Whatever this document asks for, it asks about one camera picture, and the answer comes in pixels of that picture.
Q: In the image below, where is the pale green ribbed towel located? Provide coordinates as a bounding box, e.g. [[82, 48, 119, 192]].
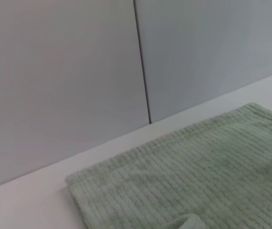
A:
[[65, 102, 272, 229]]

